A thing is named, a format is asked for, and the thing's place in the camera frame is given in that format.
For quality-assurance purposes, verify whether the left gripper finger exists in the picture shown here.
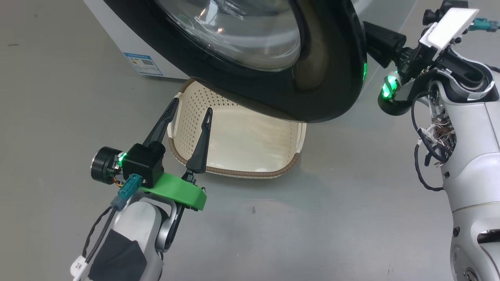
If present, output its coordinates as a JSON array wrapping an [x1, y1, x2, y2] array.
[[143, 98, 179, 147], [187, 108, 213, 174]]

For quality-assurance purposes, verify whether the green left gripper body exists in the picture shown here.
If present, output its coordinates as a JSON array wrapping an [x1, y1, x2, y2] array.
[[91, 146, 207, 211]]

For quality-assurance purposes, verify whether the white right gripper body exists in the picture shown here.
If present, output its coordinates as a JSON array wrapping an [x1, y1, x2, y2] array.
[[378, 8, 479, 116]]

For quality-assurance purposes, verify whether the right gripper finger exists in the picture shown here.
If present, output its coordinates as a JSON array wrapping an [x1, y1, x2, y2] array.
[[362, 21, 407, 69]]

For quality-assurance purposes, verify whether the black glass washing machine door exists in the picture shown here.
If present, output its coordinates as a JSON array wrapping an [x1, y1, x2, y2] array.
[[104, 0, 368, 123]]

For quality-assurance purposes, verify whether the cream perforated laundry basket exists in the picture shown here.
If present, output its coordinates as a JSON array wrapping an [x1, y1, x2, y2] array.
[[167, 78, 307, 179]]

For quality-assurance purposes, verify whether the white front-load washing machine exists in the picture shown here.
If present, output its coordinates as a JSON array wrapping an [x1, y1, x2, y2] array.
[[83, 0, 416, 80]]

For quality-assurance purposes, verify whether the blue energy label sticker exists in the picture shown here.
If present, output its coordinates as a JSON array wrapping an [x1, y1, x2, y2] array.
[[123, 52, 163, 77]]

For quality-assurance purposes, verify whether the left camera cable teal connector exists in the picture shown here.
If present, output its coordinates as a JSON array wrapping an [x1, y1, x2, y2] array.
[[84, 174, 142, 270]]

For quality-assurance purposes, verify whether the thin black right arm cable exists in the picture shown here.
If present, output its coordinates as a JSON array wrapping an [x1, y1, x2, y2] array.
[[411, 92, 454, 192]]

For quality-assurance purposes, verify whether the white cable tag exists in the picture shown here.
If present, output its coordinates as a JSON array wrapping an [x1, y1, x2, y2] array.
[[70, 255, 89, 281]]

